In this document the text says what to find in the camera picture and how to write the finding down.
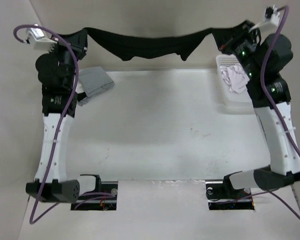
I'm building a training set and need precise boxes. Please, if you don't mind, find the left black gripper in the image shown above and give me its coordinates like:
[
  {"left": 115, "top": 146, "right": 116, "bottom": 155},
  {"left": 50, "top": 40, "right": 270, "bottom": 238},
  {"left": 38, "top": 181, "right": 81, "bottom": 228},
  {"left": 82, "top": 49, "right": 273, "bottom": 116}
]
[{"left": 49, "top": 29, "right": 90, "bottom": 88}]

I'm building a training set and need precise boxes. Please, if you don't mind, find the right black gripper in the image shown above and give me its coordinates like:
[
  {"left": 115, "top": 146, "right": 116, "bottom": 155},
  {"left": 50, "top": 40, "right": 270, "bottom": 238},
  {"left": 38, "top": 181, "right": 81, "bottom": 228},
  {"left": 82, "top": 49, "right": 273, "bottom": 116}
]
[{"left": 211, "top": 20, "right": 261, "bottom": 80}]

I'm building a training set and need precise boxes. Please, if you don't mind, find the black tank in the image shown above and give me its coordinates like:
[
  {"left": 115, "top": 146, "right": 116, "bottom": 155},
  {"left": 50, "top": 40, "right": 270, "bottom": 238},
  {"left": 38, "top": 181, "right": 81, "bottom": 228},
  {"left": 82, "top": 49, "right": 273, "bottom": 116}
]
[
  {"left": 56, "top": 21, "right": 251, "bottom": 63},
  {"left": 77, "top": 92, "right": 87, "bottom": 102}
]

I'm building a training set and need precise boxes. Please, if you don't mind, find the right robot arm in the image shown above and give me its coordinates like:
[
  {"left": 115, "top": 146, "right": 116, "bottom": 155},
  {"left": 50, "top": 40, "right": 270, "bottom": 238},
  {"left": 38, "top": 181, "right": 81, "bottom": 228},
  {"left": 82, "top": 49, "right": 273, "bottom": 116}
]
[{"left": 213, "top": 21, "right": 300, "bottom": 199}]

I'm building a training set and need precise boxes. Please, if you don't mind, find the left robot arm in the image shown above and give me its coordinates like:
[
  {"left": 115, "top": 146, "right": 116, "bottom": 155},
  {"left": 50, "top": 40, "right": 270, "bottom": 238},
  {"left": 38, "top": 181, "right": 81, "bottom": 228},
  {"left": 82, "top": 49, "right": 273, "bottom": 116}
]
[{"left": 25, "top": 29, "right": 88, "bottom": 204}]

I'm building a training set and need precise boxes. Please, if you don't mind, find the white tank top in basket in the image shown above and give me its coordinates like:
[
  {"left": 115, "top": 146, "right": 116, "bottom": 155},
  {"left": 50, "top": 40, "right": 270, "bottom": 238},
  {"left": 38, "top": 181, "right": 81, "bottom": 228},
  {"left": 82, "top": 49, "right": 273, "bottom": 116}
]
[{"left": 220, "top": 63, "right": 250, "bottom": 94}]

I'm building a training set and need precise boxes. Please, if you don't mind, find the folded white tank top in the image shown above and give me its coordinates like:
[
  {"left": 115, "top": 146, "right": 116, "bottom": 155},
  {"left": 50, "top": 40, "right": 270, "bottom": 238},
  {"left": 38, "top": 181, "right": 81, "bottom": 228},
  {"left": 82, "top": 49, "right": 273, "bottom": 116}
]
[{"left": 75, "top": 83, "right": 85, "bottom": 94}]

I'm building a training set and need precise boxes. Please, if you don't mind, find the folded black tank top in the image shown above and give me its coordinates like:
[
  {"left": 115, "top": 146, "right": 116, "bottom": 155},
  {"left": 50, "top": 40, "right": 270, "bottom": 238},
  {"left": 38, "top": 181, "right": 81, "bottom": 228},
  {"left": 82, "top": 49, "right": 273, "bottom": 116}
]
[{"left": 77, "top": 92, "right": 87, "bottom": 102}]

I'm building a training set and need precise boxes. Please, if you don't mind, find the bottom grey folded tank top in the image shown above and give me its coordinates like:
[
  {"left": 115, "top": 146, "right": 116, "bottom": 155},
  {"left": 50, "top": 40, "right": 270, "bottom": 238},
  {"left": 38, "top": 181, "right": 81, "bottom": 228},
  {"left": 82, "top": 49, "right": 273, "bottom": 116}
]
[{"left": 77, "top": 97, "right": 90, "bottom": 106}]

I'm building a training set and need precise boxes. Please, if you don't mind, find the white plastic basket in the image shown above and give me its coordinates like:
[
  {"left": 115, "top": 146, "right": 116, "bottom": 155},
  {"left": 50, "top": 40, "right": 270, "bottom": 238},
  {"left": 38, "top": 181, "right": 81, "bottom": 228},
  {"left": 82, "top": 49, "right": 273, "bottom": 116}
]
[{"left": 215, "top": 54, "right": 252, "bottom": 109}]

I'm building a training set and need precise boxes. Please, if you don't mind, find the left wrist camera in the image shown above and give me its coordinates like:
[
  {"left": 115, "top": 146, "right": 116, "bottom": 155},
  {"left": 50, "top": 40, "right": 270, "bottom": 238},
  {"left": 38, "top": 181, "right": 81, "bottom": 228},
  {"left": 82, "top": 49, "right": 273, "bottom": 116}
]
[{"left": 26, "top": 27, "right": 57, "bottom": 52}]

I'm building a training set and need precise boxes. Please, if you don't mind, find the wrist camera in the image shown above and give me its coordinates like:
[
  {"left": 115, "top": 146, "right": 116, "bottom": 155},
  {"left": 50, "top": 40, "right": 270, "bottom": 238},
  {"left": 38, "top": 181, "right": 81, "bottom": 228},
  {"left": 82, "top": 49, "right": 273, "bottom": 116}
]
[
  {"left": 248, "top": 5, "right": 282, "bottom": 32},
  {"left": 26, "top": 27, "right": 57, "bottom": 52}
]

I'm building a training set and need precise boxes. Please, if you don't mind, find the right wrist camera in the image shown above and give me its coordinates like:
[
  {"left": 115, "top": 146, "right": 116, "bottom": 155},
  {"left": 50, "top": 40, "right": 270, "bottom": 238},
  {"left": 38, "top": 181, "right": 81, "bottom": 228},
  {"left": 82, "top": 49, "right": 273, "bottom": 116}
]
[{"left": 248, "top": 5, "right": 282, "bottom": 32}]

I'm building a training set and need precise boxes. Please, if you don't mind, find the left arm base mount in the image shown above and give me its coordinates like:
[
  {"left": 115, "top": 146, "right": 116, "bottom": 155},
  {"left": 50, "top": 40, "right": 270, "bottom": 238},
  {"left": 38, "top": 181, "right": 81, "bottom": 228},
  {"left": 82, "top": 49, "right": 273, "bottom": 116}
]
[{"left": 70, "top": 181, "right": 119, "bottom": 211}]

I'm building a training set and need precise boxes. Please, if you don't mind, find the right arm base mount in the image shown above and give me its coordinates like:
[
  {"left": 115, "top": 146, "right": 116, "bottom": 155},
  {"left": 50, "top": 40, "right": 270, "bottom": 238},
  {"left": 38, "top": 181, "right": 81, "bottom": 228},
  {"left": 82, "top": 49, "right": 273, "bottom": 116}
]
[{"left": 205, "top": 180, "right": 255, "bottom": 211}]

